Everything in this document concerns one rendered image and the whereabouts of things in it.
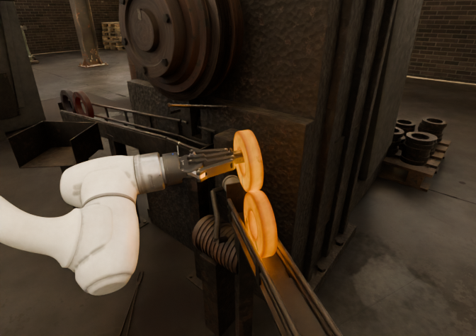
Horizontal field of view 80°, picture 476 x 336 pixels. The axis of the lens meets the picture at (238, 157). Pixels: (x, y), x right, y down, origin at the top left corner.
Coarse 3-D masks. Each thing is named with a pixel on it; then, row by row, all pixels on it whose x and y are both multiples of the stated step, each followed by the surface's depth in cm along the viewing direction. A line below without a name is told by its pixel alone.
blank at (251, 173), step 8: (240, 136) 68; (248, 136) 67; (240, 144) 69; (248, 144) 65; (256, 144) 65; (248, 152) 64; (256, 152) 65; (248, 160) 64; (256, 160) 64; (240, 168) 74; (248, 168) 66; (256, 168) 65; (240, 176) 75; (248, 176) 67; (256, 176) 65; (248, 184) 68; (256, 184) 67
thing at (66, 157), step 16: (32, 128) 125; (48, 128) 132; (64, 128) 132; (80, 128) 131; (96, 128) 129; (16, 144) 117; (32, 144) 125; (48, 144) 135; (64, 144) 136; (80, 144) 118; (96, 144) 130; (16, 160) 118; (32, 160) 125; (48, 160) 123; (64, 160) 122; (80, 160) 118
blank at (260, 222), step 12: (252, 192) 67; (252, 204) 65; (264, 204) 63; (252, 216) 71; (264, 216) 61; (252, 228) 70; (264, 228) 60; (276, 228) 61; (252, 240) 69; (264, 240) 60; (276, 240) 61; (264, 252) 62
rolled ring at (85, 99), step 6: (72, 96) 167; (78, 96) 162; (84, 96) 160; (78, 102) 169; (84, 102) 159; (90, 102) 161; (78, 108) 170; (90, 108) 161; (84, 114) 171; (90, 114) 162
